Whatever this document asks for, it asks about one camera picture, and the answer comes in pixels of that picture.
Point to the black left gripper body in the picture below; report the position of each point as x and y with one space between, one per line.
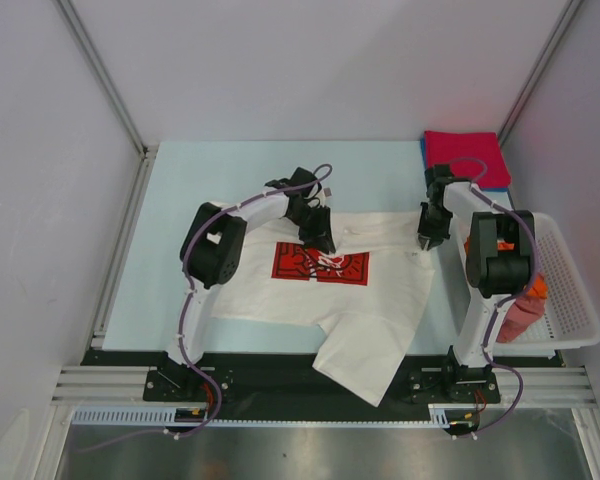
310 219

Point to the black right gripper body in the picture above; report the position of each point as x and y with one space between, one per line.
435 223

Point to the white t shirt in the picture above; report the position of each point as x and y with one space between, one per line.
368 297

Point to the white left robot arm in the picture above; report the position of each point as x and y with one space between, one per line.
212 248

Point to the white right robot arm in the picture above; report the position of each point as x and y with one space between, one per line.
501 262

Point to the folded red t shirt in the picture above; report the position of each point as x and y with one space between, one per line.
470 155

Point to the folded blue t shirt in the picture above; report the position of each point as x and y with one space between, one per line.
500 189

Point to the pink t shirt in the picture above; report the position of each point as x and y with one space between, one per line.
524 312

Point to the white plastic basket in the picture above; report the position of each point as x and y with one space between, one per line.
569 322

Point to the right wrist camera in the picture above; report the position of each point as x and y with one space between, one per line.
437 177

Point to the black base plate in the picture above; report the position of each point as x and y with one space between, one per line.
288 382

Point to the aluminium frame post left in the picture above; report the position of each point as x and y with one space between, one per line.
93 59

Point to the aluminium frame post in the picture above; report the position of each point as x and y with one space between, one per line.
93 59
565 21

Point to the white slotted cable duct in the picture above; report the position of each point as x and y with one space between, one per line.
187 418

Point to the aluminium frame post right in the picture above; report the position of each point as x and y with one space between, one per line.
565 21

